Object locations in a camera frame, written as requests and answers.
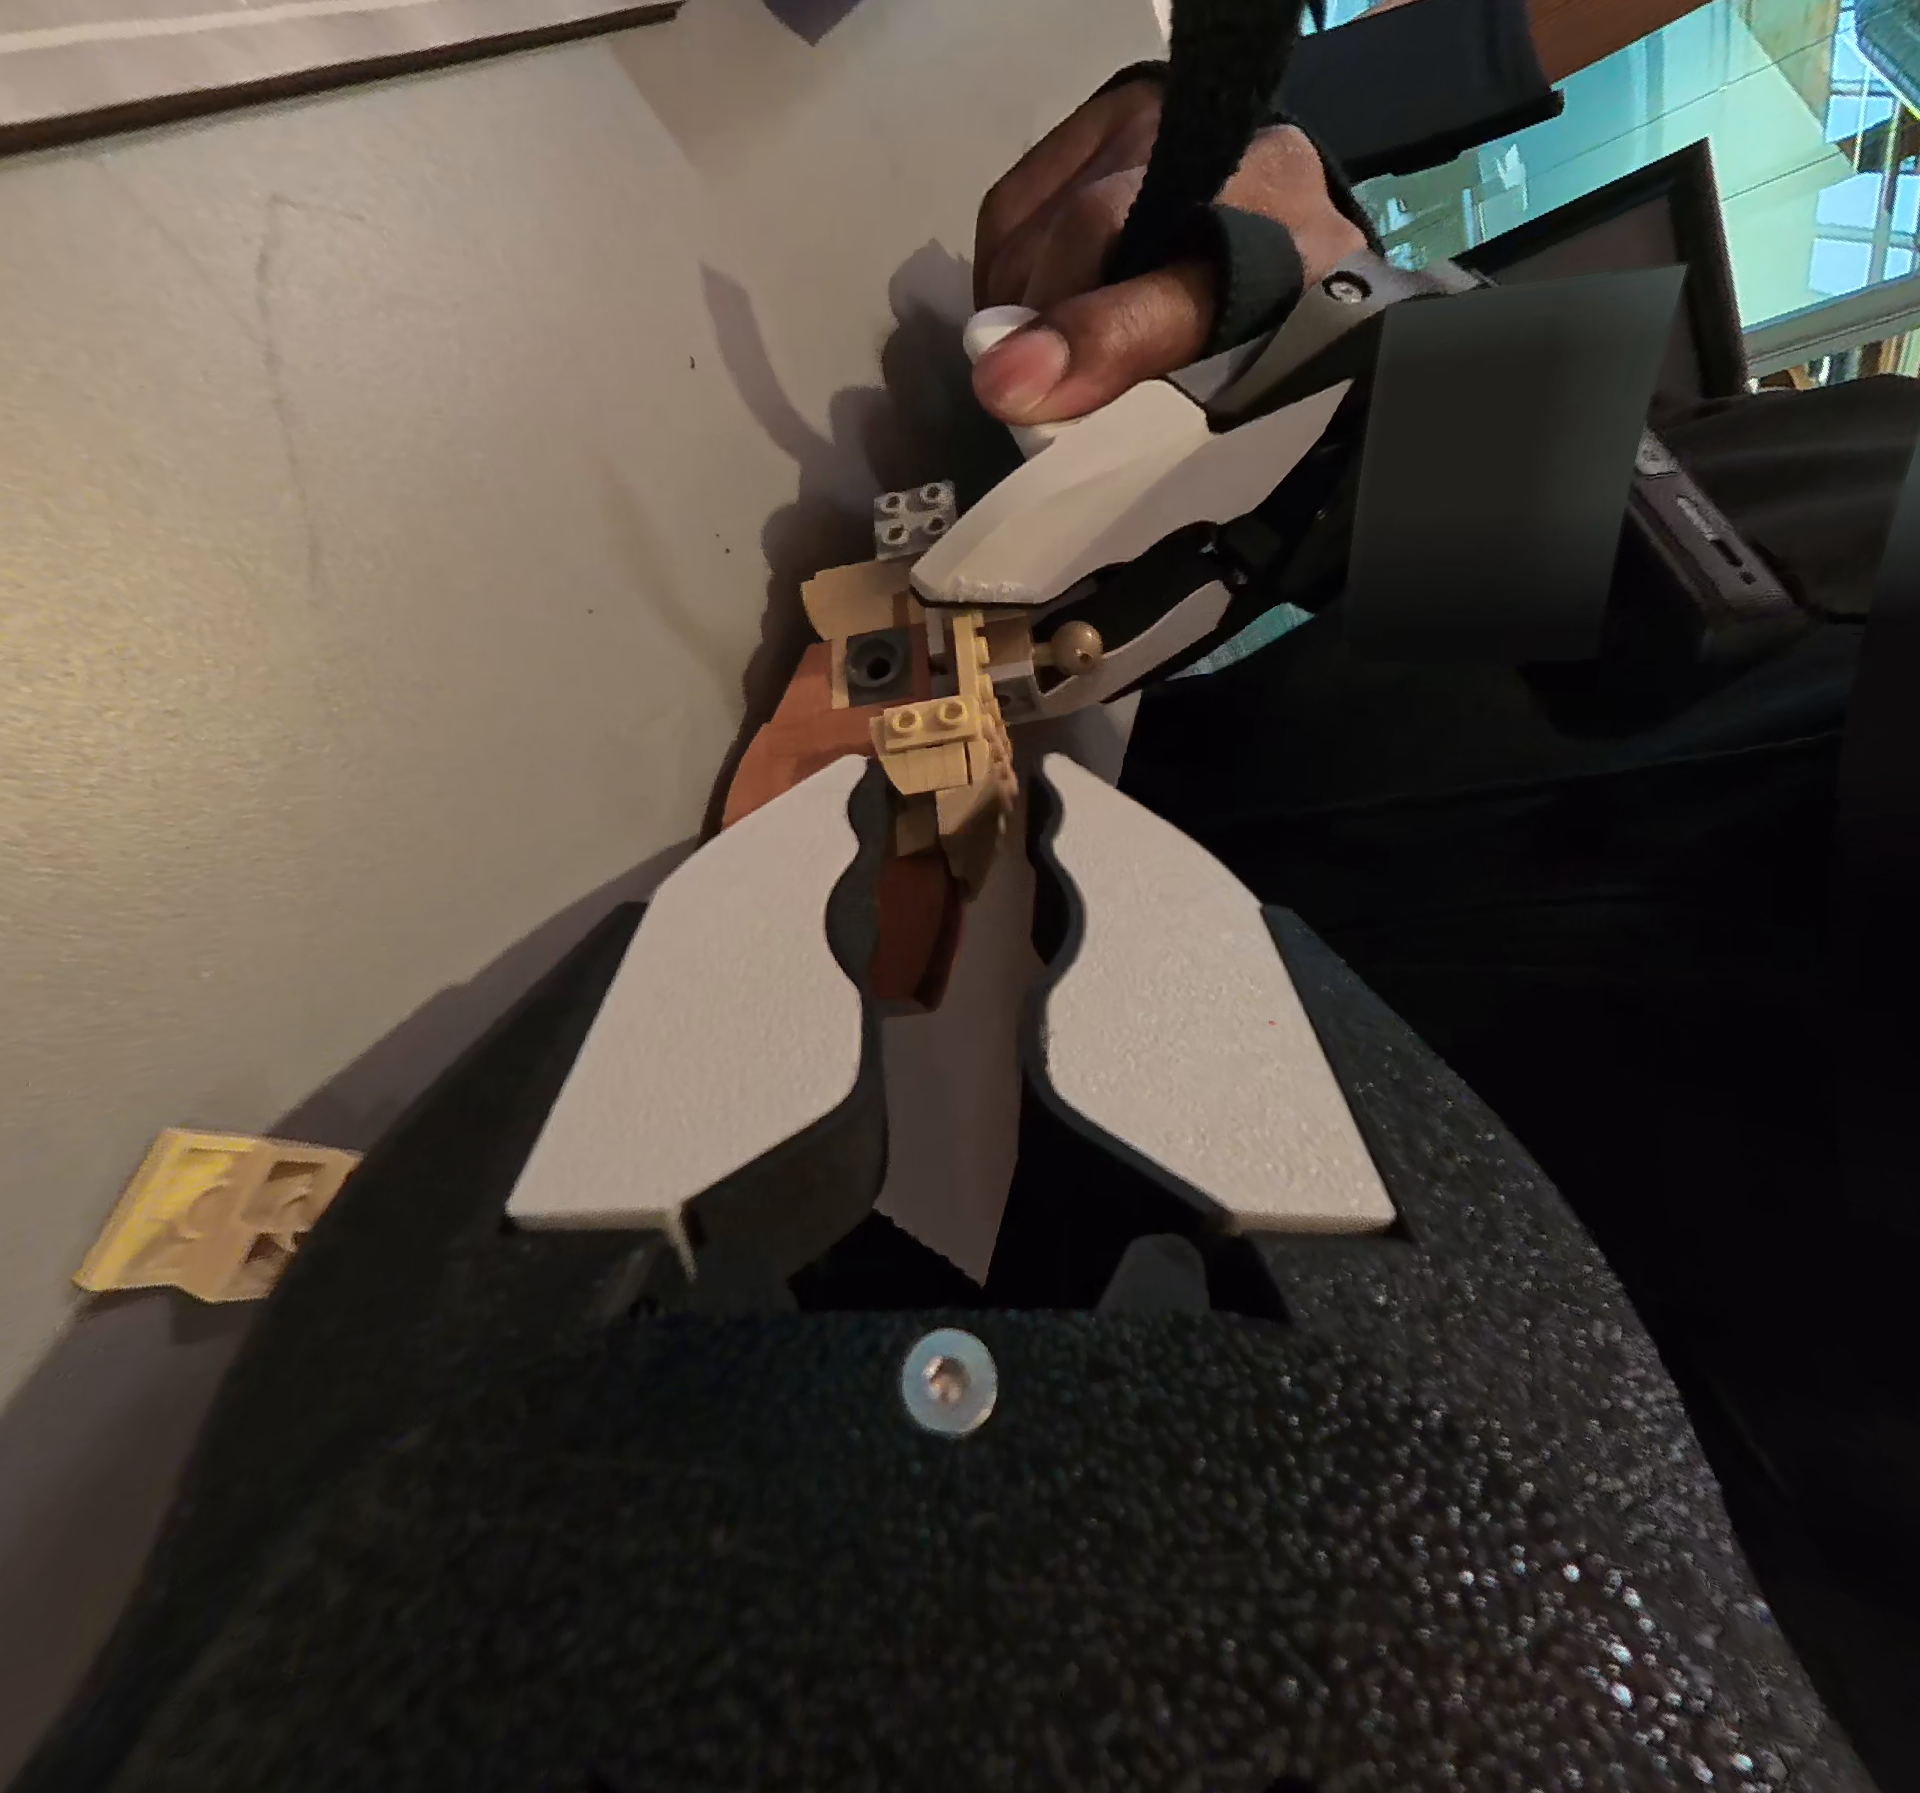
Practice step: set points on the person's right hand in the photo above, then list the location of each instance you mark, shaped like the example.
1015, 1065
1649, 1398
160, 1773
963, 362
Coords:
1064, 220

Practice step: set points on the black framed board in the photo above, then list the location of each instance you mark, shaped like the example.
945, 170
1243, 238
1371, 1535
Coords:
1680, 249

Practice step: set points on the dark fabric chair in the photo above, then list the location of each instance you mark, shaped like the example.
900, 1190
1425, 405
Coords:
1427, 85

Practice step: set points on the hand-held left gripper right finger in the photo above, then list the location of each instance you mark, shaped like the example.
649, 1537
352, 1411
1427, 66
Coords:
1200, 1058

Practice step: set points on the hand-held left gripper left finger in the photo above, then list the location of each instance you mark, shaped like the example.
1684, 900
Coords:
706, 1043

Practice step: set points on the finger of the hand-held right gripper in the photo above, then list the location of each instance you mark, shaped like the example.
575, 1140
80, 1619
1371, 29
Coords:
1155, 647
1095, 504

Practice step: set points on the person's dark clothing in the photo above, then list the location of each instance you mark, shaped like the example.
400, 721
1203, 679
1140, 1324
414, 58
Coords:
1575, 998

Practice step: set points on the tan and brown brick model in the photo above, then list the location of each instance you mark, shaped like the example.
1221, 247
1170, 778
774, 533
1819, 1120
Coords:
915, 774

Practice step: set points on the small tan brick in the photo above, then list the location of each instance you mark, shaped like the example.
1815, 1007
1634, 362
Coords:
210, 1217

